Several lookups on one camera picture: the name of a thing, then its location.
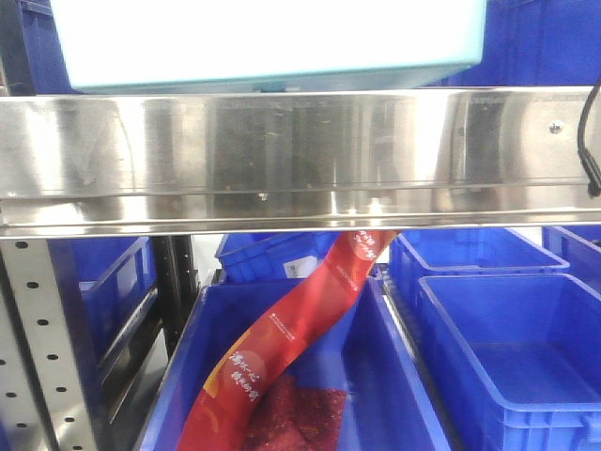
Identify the light blue bin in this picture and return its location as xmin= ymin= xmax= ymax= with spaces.
xmin=51 ymin=1 xmax=486 ymax=94

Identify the dark blue bin centre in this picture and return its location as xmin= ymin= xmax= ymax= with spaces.
xmin=137 ymin=278 xmax=450 ymax=450

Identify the dark blue bin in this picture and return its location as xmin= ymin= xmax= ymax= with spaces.
xmin=137 ymin=278 xmax=450 ymax=450
xmin=418 ymin=274 xmax=600 ymax=450

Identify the red dried food packet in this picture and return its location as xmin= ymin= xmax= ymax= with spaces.
xmin=242 ymin=374 xmax=347 ymax=450

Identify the red printed banner strip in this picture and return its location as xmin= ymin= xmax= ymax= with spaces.
xmin=177 ymin=230 xmax=398 ymax=450

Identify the dark blue bin right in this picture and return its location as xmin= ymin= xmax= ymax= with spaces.
xmin=418 ymin=274 xmax=600 ymax=450

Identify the steel shelf front rail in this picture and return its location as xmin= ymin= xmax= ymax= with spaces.
xmin=1 ymin=87 xmax=600 ymax=239

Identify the black cable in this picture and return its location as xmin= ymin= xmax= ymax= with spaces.
xmin=576 ymin=77 xmax=601 ymax=197

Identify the perforated steel shelf post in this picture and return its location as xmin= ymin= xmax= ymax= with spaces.
xmin=1 ymin=239 xmax=115 ymax=450

